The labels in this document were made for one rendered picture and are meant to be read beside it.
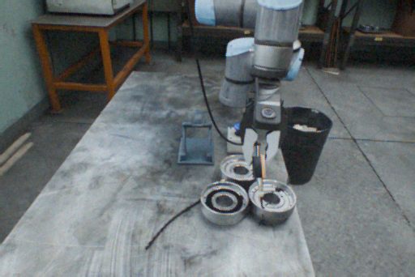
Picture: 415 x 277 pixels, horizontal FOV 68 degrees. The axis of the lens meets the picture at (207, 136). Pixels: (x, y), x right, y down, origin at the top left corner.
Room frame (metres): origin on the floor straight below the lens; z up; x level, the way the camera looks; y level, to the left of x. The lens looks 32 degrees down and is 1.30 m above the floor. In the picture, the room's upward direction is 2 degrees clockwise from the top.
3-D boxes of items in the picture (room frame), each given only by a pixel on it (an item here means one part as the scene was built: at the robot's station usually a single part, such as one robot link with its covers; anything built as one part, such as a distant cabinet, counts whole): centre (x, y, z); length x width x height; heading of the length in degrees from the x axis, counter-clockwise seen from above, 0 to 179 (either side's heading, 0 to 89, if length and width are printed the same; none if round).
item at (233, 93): (1.10, -0.12, 0.85); 0.15 x 0.15 x 0.10
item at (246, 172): (0.61, -0.09, 0.82); 0.10 x 0.10 x 0.04
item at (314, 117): (1.69, -0.60, 0.21); 0.34 x 0.34 x 0.43
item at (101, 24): (3.13, 1.08, 0.39); 1.50 x 0.62 x 0.78; 178
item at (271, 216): (0.52, -0.15, 0.82); 0.10 x 0.10 x 0.04
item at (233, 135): (0.77, -0.10, 0.82); 0.08 x 0.07 x 0.05; 178
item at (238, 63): (1.10, -0.12, 0.97); 0.13 x 0.12 x 0.14; 75
